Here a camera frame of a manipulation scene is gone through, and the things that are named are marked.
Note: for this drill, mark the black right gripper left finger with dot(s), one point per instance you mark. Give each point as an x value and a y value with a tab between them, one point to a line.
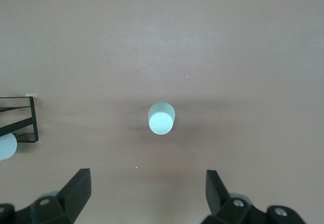
76	191

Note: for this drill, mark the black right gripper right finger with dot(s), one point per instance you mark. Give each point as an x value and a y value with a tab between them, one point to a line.
217	198

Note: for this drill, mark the pale green cup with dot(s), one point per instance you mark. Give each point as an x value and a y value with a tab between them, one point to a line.
160	123

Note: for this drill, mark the grey cup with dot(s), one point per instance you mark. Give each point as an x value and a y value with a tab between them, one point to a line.
7	148

